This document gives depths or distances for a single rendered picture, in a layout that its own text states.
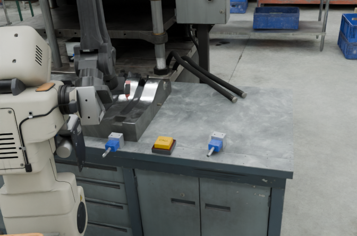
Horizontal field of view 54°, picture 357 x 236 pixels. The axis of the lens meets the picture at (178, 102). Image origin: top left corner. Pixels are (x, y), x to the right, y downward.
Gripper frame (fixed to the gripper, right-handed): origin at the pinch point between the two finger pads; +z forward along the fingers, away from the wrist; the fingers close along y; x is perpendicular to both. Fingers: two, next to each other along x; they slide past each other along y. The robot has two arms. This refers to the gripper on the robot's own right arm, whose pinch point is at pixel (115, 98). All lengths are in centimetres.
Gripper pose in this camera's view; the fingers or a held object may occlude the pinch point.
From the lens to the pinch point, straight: 142.5
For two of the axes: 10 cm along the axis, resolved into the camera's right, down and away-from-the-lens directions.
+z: 0.4, 5.9, 8.1
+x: 0.5, 8.1, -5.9
